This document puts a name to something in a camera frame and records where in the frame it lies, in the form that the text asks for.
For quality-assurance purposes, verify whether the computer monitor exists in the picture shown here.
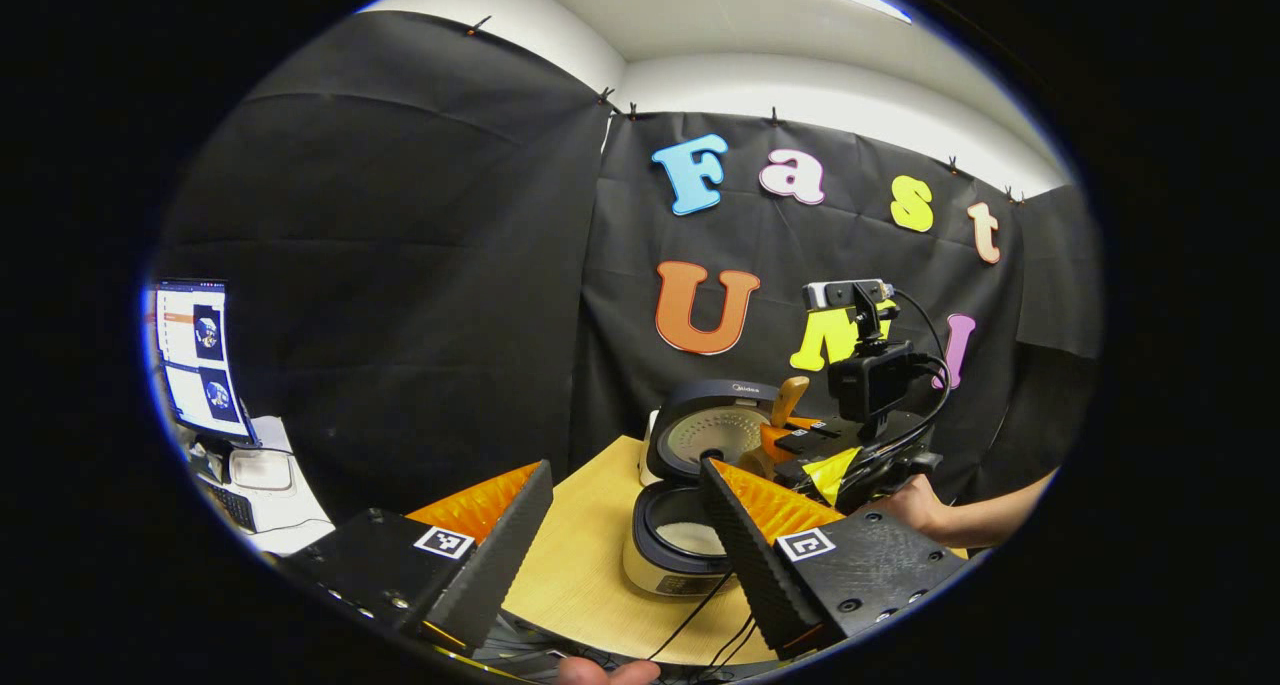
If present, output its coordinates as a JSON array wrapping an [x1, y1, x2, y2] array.
[[149, 277, 258, 446]]

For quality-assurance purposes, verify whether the dark grey rice cooker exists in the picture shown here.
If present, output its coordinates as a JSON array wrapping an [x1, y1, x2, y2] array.
[[621, 379, 803, 599]]

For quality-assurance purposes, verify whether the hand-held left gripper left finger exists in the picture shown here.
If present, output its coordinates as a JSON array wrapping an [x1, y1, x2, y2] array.
[[288, 459, 556, 656]]

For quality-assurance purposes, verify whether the white rice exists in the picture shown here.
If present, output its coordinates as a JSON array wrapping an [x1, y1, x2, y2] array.
[[667, 519, 727, 557]]

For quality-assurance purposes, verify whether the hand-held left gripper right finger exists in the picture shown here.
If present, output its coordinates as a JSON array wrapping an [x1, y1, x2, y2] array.
[[696, 457, 967, 661]]

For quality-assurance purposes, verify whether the black keyboard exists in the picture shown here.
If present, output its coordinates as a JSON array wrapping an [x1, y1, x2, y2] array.
[[198, 478, 258, 533]]

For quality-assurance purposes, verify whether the black backdrop cloth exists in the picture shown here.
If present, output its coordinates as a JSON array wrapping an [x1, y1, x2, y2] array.
[[145, 10, 1106, 526]]

